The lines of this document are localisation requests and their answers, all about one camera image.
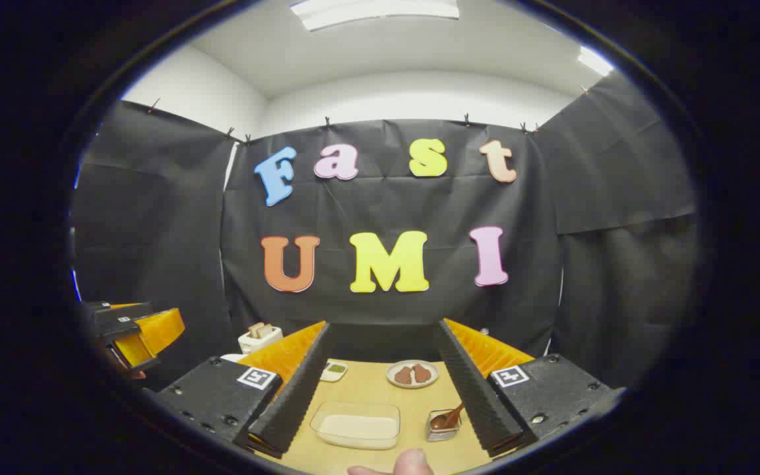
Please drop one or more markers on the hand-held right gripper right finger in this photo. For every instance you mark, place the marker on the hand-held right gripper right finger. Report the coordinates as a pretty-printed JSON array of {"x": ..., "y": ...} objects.
[{"x": 479, "y": 396}]

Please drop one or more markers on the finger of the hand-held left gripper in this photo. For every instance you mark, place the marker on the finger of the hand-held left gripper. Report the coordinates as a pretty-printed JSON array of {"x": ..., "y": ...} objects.
[{"x": 159, "y": 330}]

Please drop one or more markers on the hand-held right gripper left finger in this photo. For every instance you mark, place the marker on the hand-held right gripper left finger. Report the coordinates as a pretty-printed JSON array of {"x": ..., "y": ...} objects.
[{"x": 291, "y": 396}]

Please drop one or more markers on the brown wooden spoon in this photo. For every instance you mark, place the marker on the brown wooden spoon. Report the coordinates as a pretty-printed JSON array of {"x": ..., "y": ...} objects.
[{"x": 444, "y": 419}]

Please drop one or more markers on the clear chopstick holder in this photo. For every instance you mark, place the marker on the clear chopstick holder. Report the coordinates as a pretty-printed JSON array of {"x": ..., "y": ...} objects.
[{"x": 443, "y": 432}]

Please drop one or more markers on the clear plastic rice box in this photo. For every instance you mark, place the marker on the clear plastic rice box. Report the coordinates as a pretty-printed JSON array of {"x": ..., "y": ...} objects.
[{"x": 353, "y": 410}]

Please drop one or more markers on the heap of white rice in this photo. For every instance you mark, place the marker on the heap of white rice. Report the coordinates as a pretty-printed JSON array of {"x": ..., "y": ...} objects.
[{"x": 357, "y": 429}]

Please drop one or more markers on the white divided condiment dish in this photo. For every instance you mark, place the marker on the white divided condiment dish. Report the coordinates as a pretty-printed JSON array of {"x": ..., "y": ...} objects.
[{"x": 334, "y": 371}]

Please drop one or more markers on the brown meat piece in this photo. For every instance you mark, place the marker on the brown meat piece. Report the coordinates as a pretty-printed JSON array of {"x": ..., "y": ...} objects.
[
  {"x": 404, "y": 376},
  {"x": 421, "y": 373}
]

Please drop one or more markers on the white toaster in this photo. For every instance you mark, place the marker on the white toaster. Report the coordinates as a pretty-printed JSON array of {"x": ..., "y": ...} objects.
[{"x": 258, "y": 343}]

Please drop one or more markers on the round white plate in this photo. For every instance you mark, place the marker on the round white plate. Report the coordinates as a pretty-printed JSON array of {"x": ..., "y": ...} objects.
[{"x": 413, "y": 386}]

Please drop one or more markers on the toasted bread slice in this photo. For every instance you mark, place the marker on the toasted bread slice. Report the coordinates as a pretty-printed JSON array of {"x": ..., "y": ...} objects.
[
  {"x": 266, "y": 330},
  {"x": 256, "y": 328}
]

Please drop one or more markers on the small ceiling light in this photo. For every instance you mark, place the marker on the small ceiling light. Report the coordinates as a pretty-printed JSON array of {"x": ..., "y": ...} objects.
[{"x": 594, "y": 61}]

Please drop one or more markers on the long ceiling light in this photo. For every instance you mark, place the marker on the long ceiling light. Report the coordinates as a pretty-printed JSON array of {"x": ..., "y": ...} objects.
[{"x": 373, "y": 10}]

